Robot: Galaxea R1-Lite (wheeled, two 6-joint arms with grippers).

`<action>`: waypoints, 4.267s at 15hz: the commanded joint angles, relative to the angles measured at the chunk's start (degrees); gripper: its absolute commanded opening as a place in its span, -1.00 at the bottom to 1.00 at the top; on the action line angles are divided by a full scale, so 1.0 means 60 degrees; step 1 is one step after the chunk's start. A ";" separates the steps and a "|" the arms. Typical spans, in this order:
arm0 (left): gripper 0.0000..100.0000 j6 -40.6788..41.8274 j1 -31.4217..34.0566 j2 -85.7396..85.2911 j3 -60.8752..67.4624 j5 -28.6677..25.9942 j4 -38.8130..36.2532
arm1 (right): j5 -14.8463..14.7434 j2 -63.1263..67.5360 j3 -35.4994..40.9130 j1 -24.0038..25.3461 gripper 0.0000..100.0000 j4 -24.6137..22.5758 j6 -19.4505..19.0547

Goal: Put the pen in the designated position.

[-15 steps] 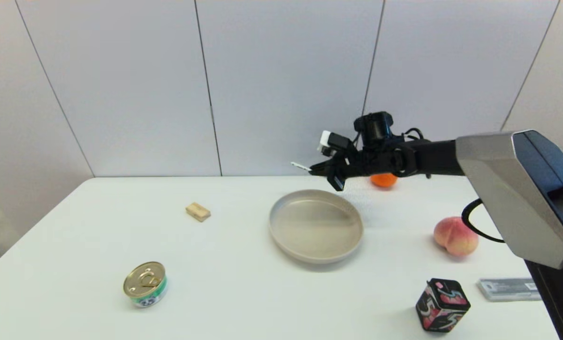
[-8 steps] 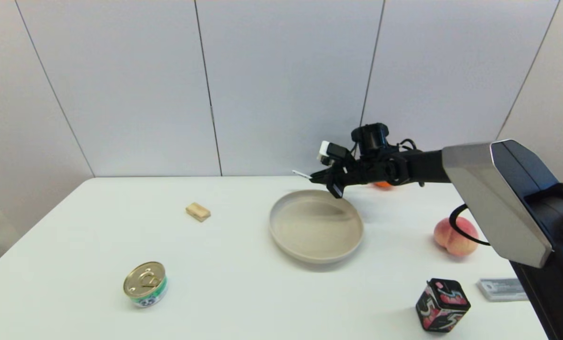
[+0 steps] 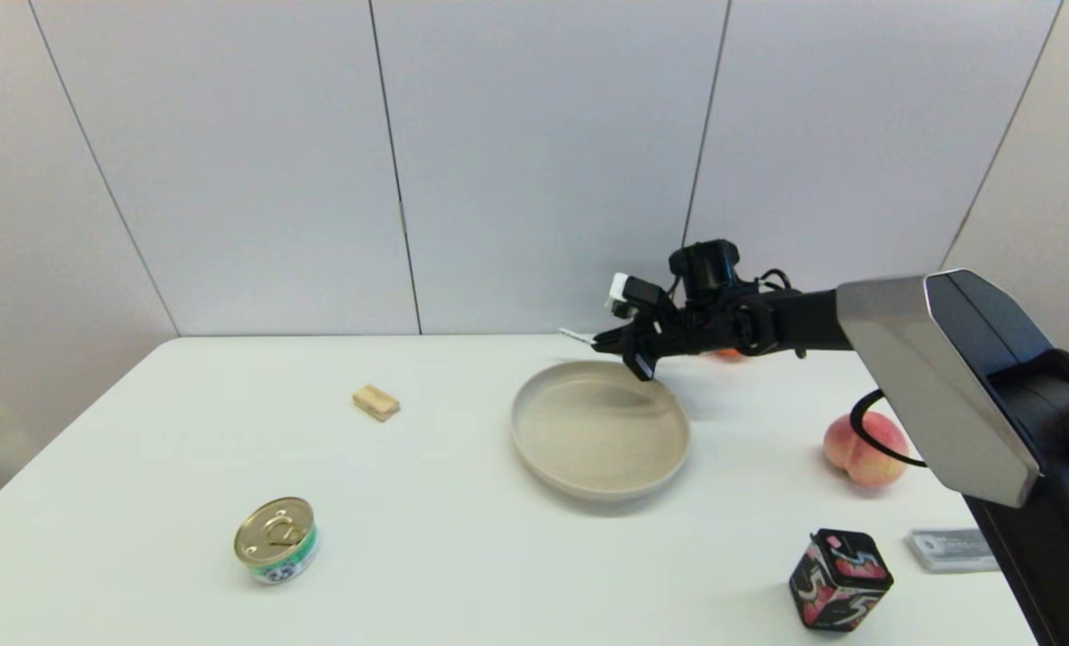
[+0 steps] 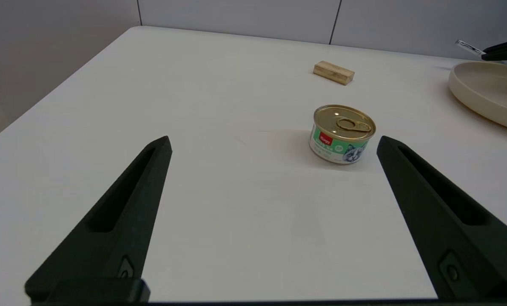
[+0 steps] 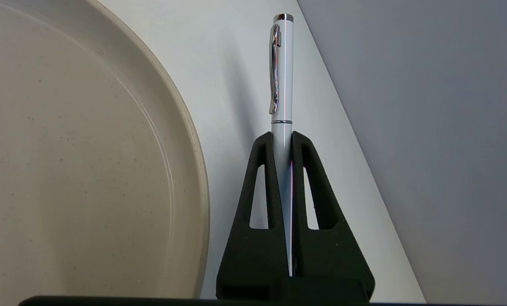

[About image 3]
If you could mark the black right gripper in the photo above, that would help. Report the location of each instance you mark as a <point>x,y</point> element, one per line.
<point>662,336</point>

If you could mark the white pen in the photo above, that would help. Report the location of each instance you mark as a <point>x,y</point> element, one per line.
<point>577,337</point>

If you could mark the beige round plate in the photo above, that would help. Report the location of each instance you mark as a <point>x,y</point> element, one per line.
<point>599,431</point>

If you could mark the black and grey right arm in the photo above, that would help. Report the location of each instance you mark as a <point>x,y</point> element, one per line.
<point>938,377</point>

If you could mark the orange fruit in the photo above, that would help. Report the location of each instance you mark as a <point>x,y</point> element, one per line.
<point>728,353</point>

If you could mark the small wooden block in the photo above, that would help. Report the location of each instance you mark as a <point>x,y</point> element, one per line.
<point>376,403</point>

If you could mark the pink peach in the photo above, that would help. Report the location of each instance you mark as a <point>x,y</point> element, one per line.
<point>868,458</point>

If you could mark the black patterned cube box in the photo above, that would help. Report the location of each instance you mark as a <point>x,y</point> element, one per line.
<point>839,579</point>

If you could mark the grey flat plastic case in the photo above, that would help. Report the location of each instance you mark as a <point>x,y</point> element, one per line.
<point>951,550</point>

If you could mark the cat food can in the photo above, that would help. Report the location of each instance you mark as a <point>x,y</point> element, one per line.
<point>275,540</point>

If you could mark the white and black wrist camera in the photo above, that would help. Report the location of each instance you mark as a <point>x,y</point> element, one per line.
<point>635,292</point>

